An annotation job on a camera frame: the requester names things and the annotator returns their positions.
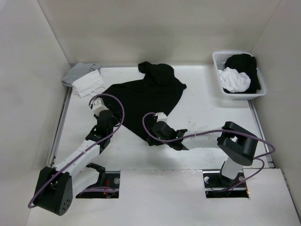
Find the black garment in basket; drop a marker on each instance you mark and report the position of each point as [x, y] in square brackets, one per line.
[245, 63]

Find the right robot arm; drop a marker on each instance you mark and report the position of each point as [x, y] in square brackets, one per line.
[239, 149]

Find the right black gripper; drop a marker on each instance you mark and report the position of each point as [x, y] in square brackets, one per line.
[151, 141]

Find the folded grey tank top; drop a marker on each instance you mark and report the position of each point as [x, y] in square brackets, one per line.
[78, 71]

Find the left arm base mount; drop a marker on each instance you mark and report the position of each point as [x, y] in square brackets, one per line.
[110, 183]

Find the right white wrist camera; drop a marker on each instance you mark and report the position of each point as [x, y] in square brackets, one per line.
[160, 117]

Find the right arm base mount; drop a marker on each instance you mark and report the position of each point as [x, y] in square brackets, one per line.
[218, 186]

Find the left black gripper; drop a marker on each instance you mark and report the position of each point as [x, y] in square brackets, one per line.
[116, 119]

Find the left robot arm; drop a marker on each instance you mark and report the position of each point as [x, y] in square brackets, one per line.
[58, 185]

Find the white plastic laundry basket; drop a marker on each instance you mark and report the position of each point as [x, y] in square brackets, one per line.
[219, 59]

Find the crumpled white tank top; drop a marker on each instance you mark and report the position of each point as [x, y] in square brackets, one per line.
[233, 81]

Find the black tank top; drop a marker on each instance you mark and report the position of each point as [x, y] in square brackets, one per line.
[158, 91]

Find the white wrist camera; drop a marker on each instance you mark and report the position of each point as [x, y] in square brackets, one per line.
[97, 105]
[160, 117]

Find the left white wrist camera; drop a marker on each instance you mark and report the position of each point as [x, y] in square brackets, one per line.
[97, 105]

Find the folded white tank top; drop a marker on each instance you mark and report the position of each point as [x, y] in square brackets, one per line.
[88, 84]

